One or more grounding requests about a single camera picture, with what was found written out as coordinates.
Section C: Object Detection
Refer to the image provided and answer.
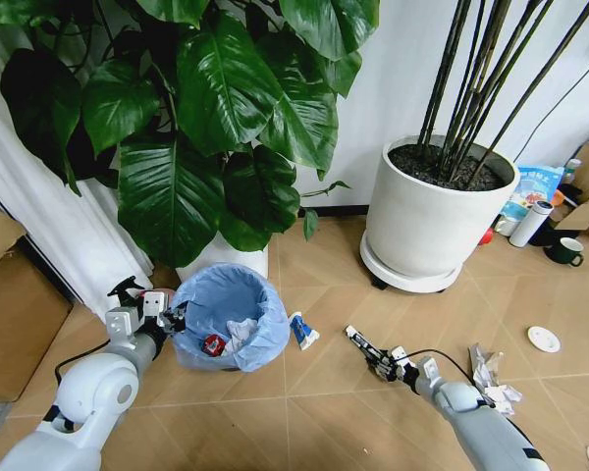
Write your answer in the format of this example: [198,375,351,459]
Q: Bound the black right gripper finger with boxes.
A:
[351,338,387,369]
[344,324,385,355]

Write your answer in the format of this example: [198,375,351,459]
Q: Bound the trash bin with blue bag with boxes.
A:
[168,262,292,374]

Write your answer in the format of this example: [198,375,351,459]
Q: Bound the black spray bottle trigger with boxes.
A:
[106,276,153,309]

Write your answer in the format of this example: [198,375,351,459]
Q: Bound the blue and white carton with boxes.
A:
[288,311,321,351]

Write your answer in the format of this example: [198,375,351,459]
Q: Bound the white square plant pot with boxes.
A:
[174,230,270,286]

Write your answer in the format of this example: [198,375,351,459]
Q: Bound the white crumpled paper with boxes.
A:
[223,317,262,355]

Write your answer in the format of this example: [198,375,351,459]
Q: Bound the white wheeled planter base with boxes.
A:
[358,231,465,295]

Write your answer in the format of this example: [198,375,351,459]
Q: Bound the crumpled paper wad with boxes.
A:
[467,342,524,417]

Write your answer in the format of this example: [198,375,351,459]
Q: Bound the large white round planter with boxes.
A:
[364,134,521,279]

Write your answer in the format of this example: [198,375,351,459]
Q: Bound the large brown cardboard box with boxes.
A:
[0,195,75,406]

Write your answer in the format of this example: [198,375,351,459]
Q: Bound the white round lid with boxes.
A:
[526,325,562,354]

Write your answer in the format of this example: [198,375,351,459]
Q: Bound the white pleated curtain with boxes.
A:
[0,28,154,323]

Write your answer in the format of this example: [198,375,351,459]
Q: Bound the small white cup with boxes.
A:
[493,214,520,237]

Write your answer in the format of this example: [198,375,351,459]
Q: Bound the white thermos bottle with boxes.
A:
[509,198,555,248]

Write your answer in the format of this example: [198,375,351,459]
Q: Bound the large green leafy plant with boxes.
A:
[0,0,382,269]

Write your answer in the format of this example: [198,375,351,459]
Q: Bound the dark green mug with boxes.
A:
[543,236,585,268]

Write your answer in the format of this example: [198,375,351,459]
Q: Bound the blue and white bag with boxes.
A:
[499,165,565,222]

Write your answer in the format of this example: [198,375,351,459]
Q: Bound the dark bamboo stems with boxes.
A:
[416,0,589,183]

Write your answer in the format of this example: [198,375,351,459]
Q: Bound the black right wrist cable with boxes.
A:
[402,348,497,408]

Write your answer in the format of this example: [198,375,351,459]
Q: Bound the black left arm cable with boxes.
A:
[53,340,110,389]

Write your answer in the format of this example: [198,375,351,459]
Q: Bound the thin black wall cable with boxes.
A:
[514,44,589,166]

